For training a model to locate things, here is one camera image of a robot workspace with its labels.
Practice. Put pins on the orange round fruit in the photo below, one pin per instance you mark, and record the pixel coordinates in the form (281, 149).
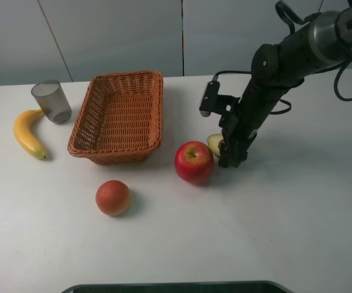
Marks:
(113, 197)

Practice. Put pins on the red apple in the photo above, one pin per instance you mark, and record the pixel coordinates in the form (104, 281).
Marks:
(194, 162)

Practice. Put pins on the brown wicker basket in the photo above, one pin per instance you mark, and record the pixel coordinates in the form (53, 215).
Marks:
(120, 119)

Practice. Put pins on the grey translucent cup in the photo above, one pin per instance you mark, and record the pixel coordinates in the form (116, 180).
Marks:
(52, 100)

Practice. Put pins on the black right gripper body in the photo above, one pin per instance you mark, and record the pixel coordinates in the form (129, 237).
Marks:
(237, 134)

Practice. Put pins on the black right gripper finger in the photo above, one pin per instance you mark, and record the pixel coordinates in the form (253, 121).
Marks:
(224, 158)
(239, 153)

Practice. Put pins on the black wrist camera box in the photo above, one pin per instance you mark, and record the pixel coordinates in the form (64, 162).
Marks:
(207, 104)

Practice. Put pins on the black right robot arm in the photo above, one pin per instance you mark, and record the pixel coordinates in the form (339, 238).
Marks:
(319, 43)

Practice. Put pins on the halved avocado with pit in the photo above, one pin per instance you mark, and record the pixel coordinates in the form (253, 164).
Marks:
(214, 143)

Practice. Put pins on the yellow banana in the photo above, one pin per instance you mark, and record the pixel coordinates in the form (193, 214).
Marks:
(22, 130)

